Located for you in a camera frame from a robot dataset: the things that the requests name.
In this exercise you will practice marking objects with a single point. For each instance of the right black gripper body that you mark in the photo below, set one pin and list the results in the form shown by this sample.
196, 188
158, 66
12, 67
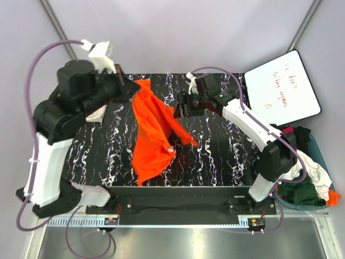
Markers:
195, 103

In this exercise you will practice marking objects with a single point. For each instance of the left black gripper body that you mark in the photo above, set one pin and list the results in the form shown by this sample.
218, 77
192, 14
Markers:
110, 87

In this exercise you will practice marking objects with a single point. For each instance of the orange t shirt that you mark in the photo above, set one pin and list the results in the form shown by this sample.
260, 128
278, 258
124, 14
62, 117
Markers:
333, 198
152, 152

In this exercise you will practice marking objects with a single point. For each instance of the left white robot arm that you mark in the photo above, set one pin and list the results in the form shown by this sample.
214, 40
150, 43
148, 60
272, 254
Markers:
81, 90

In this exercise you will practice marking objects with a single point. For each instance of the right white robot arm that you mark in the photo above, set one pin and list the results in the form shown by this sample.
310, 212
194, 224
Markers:
277, 150

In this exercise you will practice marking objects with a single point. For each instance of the grey booklet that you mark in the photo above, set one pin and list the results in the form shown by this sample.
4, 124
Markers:
98, 115

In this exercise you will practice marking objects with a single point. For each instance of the white whiteboard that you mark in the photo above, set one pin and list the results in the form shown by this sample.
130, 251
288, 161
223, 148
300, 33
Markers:
280, 91

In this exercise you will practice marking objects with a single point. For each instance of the magenta t shirt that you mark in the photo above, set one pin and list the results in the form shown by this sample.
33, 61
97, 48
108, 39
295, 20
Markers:
288, 129

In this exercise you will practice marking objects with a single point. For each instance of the black t shirt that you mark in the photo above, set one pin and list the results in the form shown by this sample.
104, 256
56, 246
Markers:
302, 139

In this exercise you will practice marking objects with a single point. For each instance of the teal laundry basket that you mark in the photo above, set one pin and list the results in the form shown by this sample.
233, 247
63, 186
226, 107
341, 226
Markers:
316, 156

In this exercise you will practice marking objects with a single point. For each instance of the dark green t shirt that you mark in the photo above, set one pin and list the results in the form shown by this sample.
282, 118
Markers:
302, 193

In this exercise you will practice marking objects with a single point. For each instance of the white t shirt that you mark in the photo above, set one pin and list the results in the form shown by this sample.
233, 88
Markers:
319, 177

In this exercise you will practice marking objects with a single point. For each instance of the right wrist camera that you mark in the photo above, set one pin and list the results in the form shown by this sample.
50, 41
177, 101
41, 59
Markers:
204, 85

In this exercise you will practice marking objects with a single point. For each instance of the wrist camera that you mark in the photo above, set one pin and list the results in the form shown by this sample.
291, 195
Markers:
204, 85
99, 55

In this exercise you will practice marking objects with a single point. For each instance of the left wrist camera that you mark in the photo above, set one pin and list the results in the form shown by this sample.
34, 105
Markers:
99, 55

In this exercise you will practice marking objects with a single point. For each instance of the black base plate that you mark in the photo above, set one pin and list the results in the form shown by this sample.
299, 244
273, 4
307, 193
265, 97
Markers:
183, 206

